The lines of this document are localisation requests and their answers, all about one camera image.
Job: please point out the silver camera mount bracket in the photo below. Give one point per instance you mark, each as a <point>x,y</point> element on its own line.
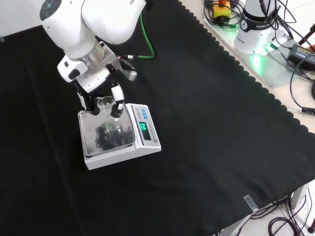
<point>110,56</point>

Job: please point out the pale mounting board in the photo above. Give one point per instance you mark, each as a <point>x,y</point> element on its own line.
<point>270,68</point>

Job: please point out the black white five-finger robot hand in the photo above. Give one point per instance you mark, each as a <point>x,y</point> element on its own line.
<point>93,78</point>

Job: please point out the silver cloth clip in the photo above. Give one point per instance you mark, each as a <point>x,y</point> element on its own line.
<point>1,38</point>
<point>251,204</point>

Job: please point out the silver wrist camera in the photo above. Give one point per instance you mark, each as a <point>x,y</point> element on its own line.
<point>130,73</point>

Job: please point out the white table leg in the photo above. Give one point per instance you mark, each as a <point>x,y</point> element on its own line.
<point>299,196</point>

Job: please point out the white electronic balance steel pan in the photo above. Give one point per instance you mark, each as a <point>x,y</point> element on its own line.
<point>145,137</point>

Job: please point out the yellow stop button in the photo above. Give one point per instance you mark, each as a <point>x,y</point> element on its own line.
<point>222,11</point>

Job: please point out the clear glass beaker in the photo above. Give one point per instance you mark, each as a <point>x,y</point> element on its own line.
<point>109,125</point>

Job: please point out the black power adapter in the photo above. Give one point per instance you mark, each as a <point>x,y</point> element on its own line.
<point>301,55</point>

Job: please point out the black table cloth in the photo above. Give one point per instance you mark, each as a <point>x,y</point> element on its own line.
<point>197,135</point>

